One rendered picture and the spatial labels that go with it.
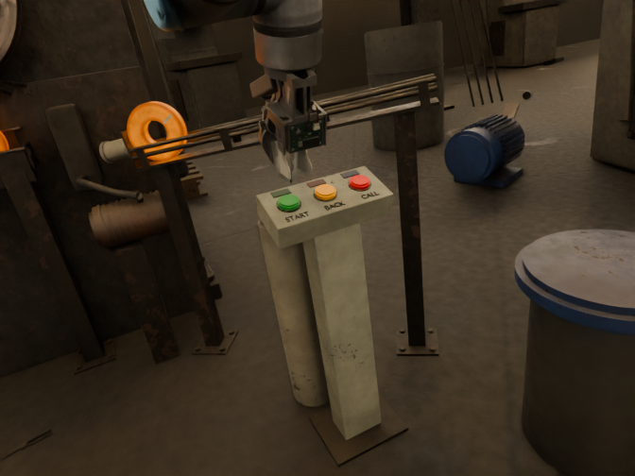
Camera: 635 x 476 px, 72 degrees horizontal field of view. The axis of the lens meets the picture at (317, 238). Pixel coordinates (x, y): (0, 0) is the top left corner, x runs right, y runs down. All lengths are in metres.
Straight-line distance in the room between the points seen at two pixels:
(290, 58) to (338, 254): 0.39
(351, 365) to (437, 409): 0.30
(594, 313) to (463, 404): 0.50
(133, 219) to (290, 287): 0.53
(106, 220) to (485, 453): 1.10
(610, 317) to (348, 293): 0.44
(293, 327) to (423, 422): 0.39
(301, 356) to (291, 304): 0.15
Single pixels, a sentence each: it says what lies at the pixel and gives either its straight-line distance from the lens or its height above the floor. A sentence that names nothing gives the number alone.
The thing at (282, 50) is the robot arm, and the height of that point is 0.86.
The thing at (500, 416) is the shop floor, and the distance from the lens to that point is 1.20.
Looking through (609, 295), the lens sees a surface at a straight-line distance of 0.85.
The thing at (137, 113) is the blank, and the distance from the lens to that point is 1.26.
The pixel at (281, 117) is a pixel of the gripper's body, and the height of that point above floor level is 0.77.
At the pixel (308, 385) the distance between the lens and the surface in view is 1.17.
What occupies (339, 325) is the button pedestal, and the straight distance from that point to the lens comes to 0.91.
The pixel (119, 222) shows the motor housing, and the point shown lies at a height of 0.49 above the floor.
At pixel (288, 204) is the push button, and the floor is 0.61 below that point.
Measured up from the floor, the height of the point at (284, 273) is 0.40.
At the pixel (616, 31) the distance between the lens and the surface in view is 2.85.
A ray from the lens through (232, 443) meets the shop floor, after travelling 1.20.
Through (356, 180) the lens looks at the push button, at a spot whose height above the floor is 0.61.
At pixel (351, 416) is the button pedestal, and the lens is 1.08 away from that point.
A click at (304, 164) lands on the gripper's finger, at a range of 0.72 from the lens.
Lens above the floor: 0.86
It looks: 24 degrees down
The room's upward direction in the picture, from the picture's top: 9 degrees counter-clockwise
